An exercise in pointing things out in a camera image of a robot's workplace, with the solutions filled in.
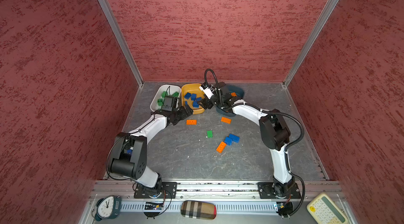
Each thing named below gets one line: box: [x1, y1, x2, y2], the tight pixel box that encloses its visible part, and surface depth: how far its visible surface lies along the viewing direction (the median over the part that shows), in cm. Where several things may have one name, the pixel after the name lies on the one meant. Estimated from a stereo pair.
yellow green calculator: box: [306, 192, 349, 224], surface depth 69 cm
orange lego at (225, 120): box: [220, 116, 232, 125], surface depth 101 cm
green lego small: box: [206, 129, 214, 139], surface depth 94 cm
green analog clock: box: [94, 195, 121, 222], surface depth 68 cm
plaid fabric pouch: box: [180, 200, 218, 220], surface depth 68 cm
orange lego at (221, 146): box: [216, 141, 227, 154], surface depth 89 cm
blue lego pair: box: [224, 133, 241, 146], surface depth 93 cm
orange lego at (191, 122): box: [185, 119, 198, 126], surface depth 99 cm
